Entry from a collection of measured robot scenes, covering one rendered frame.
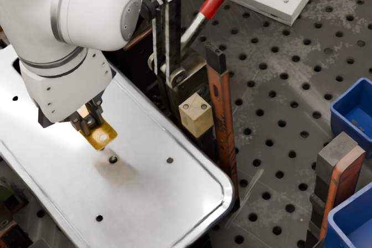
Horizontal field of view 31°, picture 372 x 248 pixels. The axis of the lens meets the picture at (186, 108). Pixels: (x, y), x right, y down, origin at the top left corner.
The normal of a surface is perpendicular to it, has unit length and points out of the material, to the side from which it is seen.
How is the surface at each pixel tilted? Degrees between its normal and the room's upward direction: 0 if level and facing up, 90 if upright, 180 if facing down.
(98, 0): 32
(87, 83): 92
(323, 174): 90
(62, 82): 89
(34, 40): 93
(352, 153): 0
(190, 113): 0
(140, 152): 0
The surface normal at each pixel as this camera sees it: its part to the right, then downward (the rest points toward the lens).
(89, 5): -0.24, 0.04
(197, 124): 0.65, 0.61
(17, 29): -0.22, 0.85
